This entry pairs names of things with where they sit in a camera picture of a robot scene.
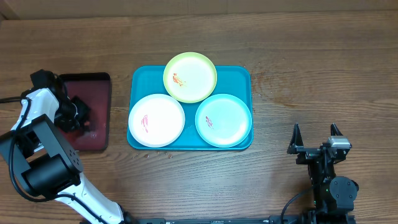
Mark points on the dark red small tray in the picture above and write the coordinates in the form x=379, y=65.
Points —
x=95, y=90

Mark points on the light blue plate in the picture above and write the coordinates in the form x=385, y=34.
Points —
x=223, y=121

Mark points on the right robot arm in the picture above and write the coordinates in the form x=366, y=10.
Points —
x=333, y=196

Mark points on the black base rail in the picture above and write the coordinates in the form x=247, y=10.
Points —
x=273, y=219

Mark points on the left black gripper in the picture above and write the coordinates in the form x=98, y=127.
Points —
x=83, y=107

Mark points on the teal plastic tray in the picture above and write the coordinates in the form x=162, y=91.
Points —
x=232, y=80

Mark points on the white plate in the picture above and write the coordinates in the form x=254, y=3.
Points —
x=156, y=120

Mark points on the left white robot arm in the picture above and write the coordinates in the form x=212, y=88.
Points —
x=43, y=165

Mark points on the yellow-green plate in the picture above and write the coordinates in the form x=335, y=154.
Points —
x=190, y=77

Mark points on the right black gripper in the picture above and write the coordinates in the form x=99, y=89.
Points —
x=305, y=154

